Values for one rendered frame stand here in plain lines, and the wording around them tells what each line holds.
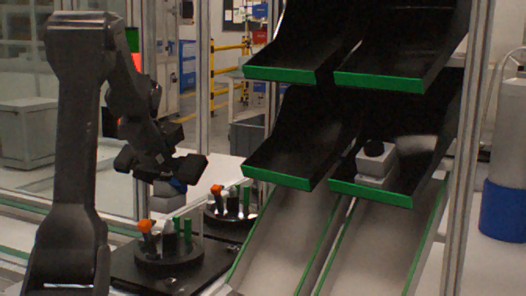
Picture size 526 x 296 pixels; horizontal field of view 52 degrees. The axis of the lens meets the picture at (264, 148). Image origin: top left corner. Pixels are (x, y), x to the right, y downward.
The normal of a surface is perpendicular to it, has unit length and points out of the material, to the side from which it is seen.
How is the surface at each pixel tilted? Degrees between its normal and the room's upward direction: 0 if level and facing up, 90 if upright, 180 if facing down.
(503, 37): 90
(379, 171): 115
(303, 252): 45
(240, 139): 90
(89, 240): 62
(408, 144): 25
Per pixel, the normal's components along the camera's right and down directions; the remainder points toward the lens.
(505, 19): -0.30, 0.22
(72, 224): 0.01, -0.25
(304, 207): -0.41, -0.56
